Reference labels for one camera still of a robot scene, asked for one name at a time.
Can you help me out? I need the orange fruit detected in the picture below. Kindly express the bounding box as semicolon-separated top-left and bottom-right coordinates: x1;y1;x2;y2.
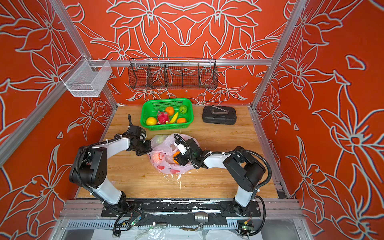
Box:
165;106;175;117
173;151;181;165
177;118;187;124

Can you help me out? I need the pink plastic bag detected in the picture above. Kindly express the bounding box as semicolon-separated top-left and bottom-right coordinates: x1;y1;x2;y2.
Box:
148;134;194;175

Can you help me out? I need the yellow apple fruit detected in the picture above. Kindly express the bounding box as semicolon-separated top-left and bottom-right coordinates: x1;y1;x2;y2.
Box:
146;117;158;126

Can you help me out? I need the red dragon fruit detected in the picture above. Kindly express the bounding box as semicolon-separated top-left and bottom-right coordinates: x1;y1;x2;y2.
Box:
157;111;170;125

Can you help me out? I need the green fruit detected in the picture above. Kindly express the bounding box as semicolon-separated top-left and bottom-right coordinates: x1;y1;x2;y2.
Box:
179;105;188;114

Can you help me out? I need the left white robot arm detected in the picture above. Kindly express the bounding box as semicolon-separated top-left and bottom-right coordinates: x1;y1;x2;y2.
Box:
69;115;152;215

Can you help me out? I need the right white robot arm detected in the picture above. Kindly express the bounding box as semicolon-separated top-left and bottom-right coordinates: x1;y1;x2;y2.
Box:
174;135;272;216

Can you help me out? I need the green plastic basket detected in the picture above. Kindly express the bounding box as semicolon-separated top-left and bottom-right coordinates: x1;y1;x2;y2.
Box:
141;98;194;131

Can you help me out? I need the yellow banana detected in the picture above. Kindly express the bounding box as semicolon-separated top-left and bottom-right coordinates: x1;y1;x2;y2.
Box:
166;112;179;124

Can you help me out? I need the black plastic tool case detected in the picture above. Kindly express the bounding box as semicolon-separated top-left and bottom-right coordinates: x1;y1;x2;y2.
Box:
202;105;237;125

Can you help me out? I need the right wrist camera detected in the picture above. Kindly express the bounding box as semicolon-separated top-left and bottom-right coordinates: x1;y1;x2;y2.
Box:
174;142;187;155

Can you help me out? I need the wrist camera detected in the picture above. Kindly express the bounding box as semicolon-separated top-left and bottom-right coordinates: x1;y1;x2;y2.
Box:
174;142;187;155
126;125;147;141

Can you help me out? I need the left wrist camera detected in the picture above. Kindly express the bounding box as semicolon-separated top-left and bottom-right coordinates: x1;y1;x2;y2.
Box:
126;125;147;141

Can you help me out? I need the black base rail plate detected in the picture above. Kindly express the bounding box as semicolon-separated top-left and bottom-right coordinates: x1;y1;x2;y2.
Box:
101;197;262;218

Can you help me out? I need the black wire wall basket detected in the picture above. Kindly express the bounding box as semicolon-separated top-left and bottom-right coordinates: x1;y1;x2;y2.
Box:
128;58;219;90

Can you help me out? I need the clear plastic wall bin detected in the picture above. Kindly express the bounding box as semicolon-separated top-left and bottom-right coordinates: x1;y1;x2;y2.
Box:
61;60;112;97

